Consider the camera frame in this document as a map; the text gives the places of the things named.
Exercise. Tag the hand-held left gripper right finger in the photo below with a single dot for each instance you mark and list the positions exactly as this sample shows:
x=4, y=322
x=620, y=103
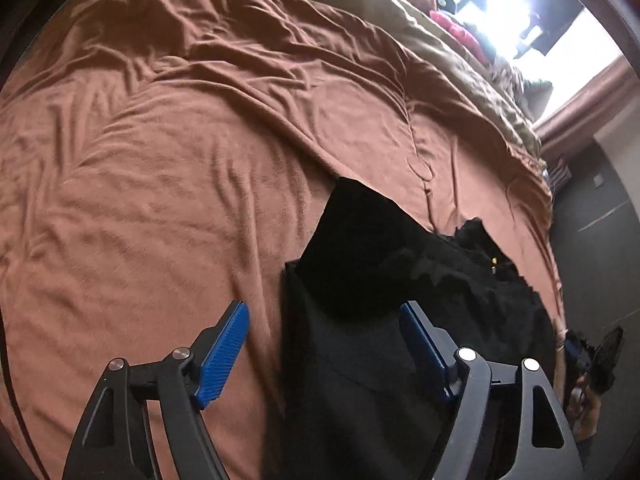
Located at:
x=425, y=350

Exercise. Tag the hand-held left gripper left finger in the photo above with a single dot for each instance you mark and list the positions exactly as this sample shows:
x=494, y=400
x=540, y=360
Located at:
x=222, y=355

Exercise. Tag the black shirt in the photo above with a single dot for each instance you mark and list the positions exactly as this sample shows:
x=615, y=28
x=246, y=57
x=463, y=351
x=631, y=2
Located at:
x=360, y=270

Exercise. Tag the person's right hand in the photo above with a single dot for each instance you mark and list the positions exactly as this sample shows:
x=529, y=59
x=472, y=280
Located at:
x=587, y=415

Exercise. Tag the pink striped box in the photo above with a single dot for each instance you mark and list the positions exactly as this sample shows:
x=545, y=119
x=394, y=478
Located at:
x=560, y=170

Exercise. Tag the brown blanket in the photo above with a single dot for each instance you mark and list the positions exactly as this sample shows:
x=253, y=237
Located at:
x=150, y=160

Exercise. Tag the pink curtain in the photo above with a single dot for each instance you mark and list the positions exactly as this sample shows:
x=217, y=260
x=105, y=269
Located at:
x=590, y=105

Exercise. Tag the beige duvet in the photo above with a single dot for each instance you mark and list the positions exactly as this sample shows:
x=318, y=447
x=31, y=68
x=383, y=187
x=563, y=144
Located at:
x=425, y=45

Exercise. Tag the pink cushion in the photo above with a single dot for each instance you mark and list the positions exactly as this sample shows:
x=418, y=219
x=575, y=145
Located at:
x=457, y=35

